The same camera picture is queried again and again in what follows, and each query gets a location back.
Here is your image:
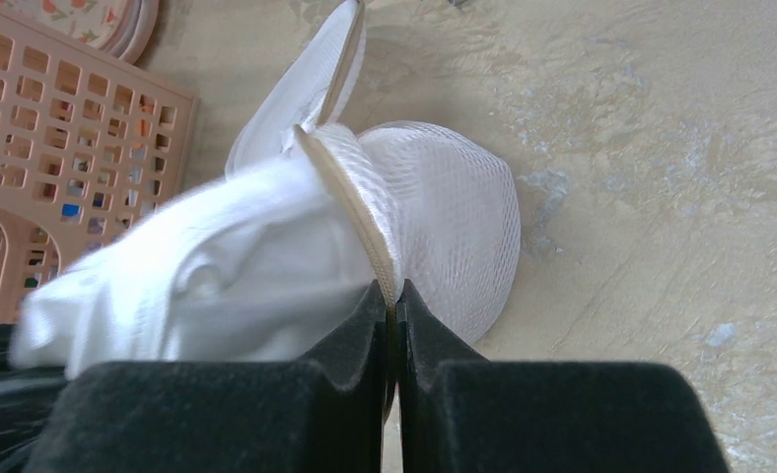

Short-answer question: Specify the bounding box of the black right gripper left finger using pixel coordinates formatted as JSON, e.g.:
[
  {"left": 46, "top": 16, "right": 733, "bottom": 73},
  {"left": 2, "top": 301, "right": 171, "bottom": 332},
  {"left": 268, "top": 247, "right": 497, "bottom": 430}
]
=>
[{"left": 26, "top": 287, "right": 388, "bottom": 472}]

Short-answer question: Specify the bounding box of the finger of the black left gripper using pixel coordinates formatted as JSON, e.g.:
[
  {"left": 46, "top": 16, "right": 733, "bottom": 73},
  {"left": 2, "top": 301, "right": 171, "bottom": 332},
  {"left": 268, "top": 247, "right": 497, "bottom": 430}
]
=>
[{"left": 0, "top": 324, "right": 67, "bottom": 472}]

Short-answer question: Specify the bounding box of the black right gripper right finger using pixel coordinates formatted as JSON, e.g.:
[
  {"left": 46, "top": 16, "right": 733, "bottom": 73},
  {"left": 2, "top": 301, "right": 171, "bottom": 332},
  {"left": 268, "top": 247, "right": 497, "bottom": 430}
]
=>
[{"left": 396, "top": 283, "right": 729, "bottom": 472}]

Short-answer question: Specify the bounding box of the white satin bra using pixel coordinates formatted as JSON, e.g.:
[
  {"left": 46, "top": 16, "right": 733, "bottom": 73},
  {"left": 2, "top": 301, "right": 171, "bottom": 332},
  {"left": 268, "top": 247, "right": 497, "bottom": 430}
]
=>
[{"left": 8, "top": 155, "right": 374, "bottom": 378}]

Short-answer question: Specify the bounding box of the white mesh laundry bag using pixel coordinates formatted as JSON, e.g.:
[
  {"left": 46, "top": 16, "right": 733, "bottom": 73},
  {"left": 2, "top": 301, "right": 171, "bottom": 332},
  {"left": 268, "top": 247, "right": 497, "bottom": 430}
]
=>
[{"left": 225, "top": 1, "right": 521, "bottom": 343}]

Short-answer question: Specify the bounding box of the orange plastic file organizer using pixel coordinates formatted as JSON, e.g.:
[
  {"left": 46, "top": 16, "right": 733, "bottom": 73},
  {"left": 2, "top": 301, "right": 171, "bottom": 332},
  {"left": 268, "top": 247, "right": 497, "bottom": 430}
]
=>
[{"left": 0, "top": 2, "right": 197, "bottom": 324}]

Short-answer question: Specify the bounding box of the floral round pouch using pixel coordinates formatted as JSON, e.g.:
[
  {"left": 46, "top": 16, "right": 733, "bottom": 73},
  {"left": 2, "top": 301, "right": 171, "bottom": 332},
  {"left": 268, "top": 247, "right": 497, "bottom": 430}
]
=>
[{"left": 0, "top": 0, "right": 160, "bottom": 63}]

